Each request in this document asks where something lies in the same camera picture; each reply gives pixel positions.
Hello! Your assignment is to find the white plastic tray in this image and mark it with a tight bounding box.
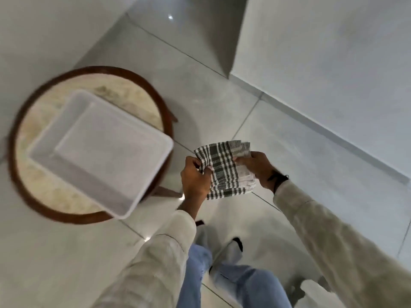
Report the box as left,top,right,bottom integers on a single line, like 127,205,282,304
26,90,175,220

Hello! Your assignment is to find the person's right leg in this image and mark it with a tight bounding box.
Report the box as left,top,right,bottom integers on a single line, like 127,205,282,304
210,264,292,308

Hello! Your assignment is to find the green white checked cloth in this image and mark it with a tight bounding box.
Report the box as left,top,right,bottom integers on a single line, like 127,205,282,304
194,141,258,201

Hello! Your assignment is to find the person's left forearm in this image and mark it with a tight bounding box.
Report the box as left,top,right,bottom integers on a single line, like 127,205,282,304
92,202,202,308

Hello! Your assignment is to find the black wristband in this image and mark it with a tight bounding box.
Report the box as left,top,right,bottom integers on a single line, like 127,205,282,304
267,171,290,193

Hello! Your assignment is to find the person's left leg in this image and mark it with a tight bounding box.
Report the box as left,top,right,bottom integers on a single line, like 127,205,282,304
176,244,213,308

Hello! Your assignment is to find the white object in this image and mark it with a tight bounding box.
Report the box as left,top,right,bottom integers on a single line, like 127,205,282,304
299,279,332,308

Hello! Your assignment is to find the person's right hand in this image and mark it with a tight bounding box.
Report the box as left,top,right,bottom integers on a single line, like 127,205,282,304
235,151,280,190

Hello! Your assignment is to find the person's left hand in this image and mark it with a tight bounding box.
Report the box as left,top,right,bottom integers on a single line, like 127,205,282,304
180,156,213,204

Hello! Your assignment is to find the person's leg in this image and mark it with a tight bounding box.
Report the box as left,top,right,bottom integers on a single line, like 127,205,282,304
176,244,213,308
210,264,292,308

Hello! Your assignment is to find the person's right forearm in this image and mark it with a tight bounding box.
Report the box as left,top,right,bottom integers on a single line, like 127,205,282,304
273,180,411,308

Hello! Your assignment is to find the round wooden marble-top side table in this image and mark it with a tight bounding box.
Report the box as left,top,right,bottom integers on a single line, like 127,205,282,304
7,65,184,225

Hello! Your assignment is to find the white shoe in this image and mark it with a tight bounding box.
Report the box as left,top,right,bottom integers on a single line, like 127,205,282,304
194,220,210,251
209,237,243,274

